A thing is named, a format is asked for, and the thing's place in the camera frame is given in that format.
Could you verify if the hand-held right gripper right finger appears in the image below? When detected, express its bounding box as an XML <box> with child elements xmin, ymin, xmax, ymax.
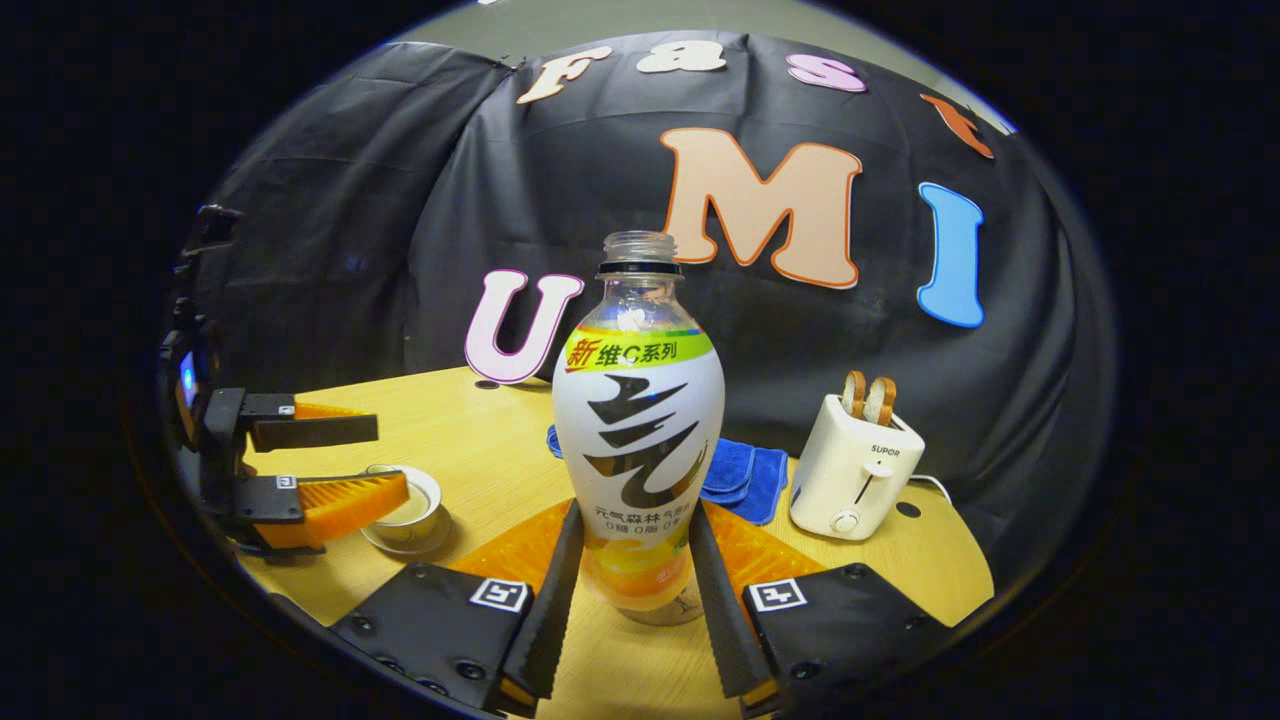
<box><xmin>688</xmin><ymin>500</ymin><xmax>951</xmax><ymax>716</ymax></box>

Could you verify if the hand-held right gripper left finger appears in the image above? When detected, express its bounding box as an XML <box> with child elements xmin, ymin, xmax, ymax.
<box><xmin>330</xmin><ymin>500</ymin><xmax>586</xmax><ymax>716</ymax></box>

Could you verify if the cream ceramic teacup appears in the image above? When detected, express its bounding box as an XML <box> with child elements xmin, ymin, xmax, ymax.
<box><xmin>365</xmin><ymin>464</ymin><xmax>443</xmax><ymax>546</ymax></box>

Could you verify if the plastic water bottle white label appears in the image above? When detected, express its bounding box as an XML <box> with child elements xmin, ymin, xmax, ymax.
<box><xmin>552</xmin><ymin>230</ymin><xmax>726</xmax><ymax>626</ymax></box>

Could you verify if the folded blue towel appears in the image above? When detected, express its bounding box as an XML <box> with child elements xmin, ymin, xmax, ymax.
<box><xmin>546</xmin><ymin>425</ymin><xmax>791</xmax><ymax>526</ymax></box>

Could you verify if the white toaster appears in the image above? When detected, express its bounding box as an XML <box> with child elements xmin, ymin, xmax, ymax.
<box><xmin>789</xmin><ymin>393</ymin><xmax>926</xmax><ymax>542</ymax></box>

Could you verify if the black backdrop cloth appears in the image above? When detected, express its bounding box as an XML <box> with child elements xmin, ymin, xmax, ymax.
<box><xmin>190</xmin><ymin>30</ymin><xmax>1116</xmax><ymax>591</ymax></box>

